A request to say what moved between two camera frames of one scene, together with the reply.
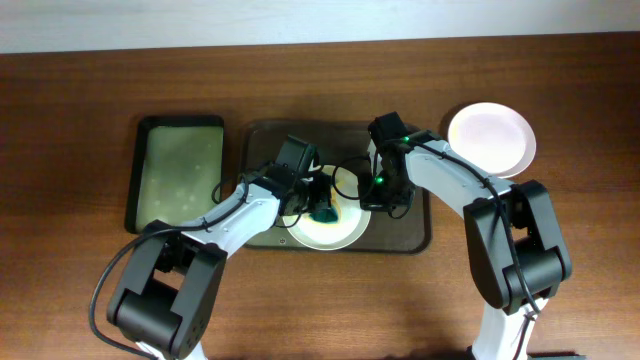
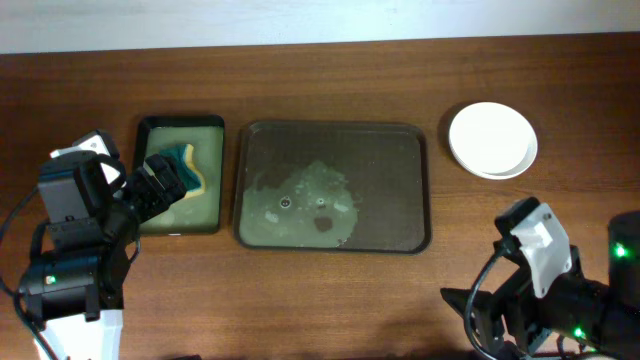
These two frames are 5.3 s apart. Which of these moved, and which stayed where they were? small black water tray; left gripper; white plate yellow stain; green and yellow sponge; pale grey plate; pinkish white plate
Moved: green and yellow sponge; left gripper; white plate yellow stain
Stayed: small black water tray; pale grey plate; pinkish white plate
